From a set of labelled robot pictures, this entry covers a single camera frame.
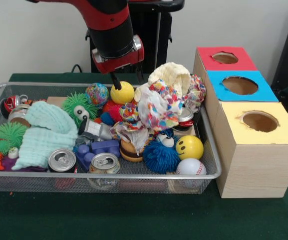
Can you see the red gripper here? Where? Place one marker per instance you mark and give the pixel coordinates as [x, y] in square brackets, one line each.
[121, 61]

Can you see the colourful confetti print paper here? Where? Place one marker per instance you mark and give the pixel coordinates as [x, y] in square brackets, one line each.
[130, 125]
[196, 95]
[158, 107]

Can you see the cream knitted cloth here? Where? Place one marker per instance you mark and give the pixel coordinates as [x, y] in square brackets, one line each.
[173, 72]

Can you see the mint green knitted cloth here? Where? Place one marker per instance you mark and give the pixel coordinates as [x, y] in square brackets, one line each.
[39, 147]
[49, 115]

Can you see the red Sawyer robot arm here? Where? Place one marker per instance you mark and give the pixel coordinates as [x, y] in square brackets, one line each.
[108, 30]

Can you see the shallow clear mesh bin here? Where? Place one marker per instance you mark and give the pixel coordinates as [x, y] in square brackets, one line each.
[183, 185]

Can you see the wooden box with three holes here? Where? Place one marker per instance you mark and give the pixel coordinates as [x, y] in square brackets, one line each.
[258, 170]

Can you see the blue spiky toy with eyes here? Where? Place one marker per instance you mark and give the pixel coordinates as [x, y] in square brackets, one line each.
[158, 157]

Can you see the silver topped pale can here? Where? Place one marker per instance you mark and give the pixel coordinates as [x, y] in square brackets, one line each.
[104, 163]

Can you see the yellow smiley ball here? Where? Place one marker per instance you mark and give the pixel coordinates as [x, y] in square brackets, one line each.
[190, 147]

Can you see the silver topped dark can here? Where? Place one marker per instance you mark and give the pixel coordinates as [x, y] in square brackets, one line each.
[62, 160]

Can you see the white baseball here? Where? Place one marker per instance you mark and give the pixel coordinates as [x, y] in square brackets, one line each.
[191, 167]

